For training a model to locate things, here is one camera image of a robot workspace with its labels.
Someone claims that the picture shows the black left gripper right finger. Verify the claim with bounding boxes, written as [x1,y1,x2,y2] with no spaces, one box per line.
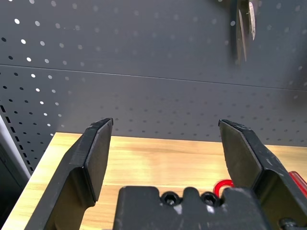
[218,119,307,230]

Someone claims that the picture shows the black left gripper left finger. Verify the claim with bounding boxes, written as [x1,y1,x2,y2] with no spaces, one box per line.
[25,117,113,230]

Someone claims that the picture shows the red handled scissors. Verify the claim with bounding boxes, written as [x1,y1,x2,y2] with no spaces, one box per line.
[213,178,235,196]

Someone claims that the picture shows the red handled screwdriver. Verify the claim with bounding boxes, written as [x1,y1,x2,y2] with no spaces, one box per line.
[288,171,307,196]

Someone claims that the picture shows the dark grey pegboard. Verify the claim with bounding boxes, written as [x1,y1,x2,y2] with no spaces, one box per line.
[0,0,307,173]

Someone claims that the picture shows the black handled scissors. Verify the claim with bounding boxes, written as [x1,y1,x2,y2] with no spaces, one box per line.
[236,0,257,63]

